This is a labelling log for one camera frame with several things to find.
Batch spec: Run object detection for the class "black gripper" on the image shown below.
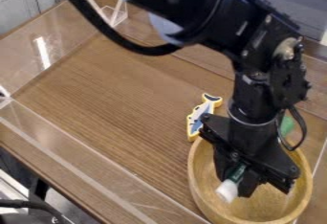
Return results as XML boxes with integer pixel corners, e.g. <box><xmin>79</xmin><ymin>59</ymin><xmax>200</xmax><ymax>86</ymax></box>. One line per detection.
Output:
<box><xmin>199</xmin><ymin>112</ymin><xmax>300</xmax><ymax>198</ymax></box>

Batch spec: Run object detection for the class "black cable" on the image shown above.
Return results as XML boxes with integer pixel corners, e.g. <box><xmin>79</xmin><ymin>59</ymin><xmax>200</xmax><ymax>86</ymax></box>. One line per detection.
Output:
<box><xmin>0</xmin><ymin>198</ymin><xmax>63</xmax><ymax>224</ymax></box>

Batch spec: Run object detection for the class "yellow blue fish toy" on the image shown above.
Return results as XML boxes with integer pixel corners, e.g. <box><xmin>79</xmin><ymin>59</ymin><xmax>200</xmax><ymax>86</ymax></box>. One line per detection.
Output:
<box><xmin>187</xmin><ymin>93</ymin><xmax>223</xmax><ymax>142</ymax></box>

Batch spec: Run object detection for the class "clear acrylic front wall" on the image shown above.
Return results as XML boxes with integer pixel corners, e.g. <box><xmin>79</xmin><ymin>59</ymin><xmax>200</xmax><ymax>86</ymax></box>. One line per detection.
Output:
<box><xmin>0</xmin><ymin>98</ymin><xmax>209</xmax><ymax>224</ymax></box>

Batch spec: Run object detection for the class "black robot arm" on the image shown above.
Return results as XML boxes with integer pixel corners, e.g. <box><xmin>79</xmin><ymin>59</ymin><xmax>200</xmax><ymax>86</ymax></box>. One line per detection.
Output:
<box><xmin>69</xmin><ymin>0</ymin><xmax>311</xmax><ymax>197</ymax></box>

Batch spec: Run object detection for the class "brown wooden bowl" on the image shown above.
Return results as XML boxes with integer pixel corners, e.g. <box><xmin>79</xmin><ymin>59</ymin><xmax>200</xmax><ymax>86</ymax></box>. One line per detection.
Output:
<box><xmin>188</xmin><ymin>138</ymin><xmax>312</xmax><ymax>224</ymax></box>

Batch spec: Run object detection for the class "green white marker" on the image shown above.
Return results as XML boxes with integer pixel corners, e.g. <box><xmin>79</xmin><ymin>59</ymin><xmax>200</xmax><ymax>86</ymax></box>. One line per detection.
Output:
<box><xmin>215</xmin><ymin>116</ymin><xmax>293</xmax><ymax>203</ymax></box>

